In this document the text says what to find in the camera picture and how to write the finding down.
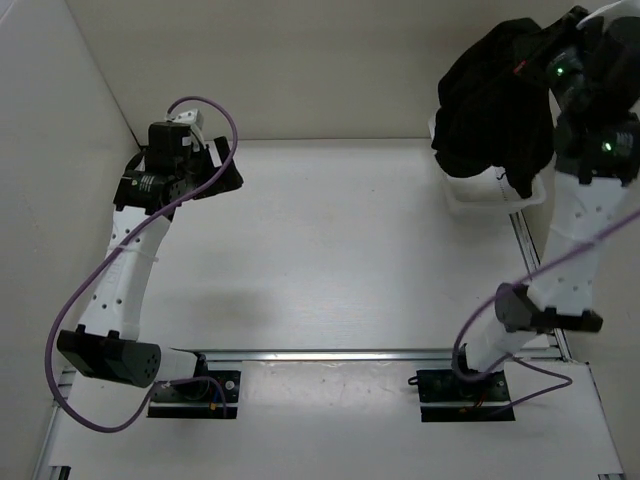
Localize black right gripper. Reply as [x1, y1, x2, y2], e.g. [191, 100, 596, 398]
[512, 6, 609, 114]

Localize black trousers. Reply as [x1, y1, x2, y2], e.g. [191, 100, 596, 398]
[432, 18, 564, 199]

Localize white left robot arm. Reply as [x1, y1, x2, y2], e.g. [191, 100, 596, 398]
[56, 111, 220, 400]

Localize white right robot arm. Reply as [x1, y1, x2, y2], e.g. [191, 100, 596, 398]
[449, 1, 639, 400]

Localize white perforated plastic basket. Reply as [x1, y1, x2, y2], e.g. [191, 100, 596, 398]
[427, 110, 547, 217]

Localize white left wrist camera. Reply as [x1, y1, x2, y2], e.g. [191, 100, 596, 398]
[172, 109, 204, 130]

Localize aluminium right side rail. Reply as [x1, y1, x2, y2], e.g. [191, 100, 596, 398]
[509, 212, 573, 362]

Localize aluminium rail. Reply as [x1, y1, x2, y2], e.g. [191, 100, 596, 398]
[184, 349, 452, 365]
[509, 212, 573, 362]

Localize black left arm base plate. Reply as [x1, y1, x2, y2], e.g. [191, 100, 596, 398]
[147, 362, 241, 420]

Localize aluminium front rail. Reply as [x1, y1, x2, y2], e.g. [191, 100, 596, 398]
[184, 349, 452, 365]

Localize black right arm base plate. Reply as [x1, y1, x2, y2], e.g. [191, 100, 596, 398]
[407, 369, 515, 423]

